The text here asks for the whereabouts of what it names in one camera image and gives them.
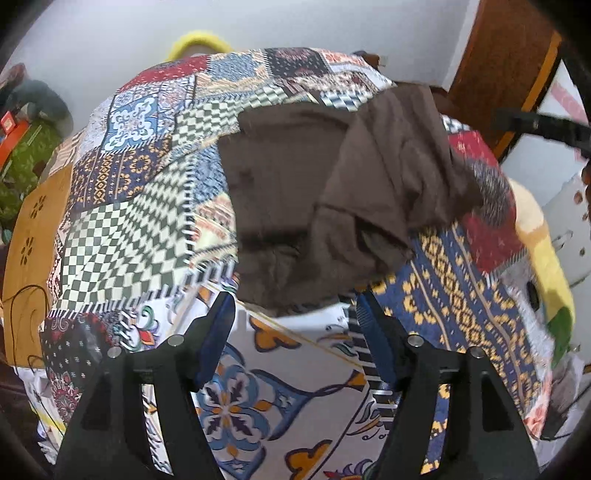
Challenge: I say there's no yellow foam arch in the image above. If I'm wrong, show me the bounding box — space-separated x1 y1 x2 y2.
167 30 234 62

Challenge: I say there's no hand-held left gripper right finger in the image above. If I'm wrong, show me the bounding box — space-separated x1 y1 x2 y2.
356 292 542 480

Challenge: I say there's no brown shirt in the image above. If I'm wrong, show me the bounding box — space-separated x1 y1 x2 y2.
217 83 486 319

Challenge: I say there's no green printed bag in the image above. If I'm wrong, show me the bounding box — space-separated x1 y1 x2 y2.
0 119 64 234

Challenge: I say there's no patchwork print blanket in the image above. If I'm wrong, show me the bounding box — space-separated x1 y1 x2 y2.
39 46 557 480

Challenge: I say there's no thin black cable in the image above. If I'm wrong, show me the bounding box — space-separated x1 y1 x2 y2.
8 285 52 370

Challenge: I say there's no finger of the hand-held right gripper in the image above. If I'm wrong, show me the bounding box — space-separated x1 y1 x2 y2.
491 107 591 160

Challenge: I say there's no orange box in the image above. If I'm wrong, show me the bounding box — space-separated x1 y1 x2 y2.
0 110 31 172

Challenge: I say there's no wooden door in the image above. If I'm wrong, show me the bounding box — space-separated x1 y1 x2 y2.
447 0 563 160

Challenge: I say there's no cartoon print bed sheet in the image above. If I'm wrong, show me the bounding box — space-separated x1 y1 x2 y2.
508 179 579 370

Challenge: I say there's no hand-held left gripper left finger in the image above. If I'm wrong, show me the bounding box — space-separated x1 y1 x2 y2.
53 292 237 480

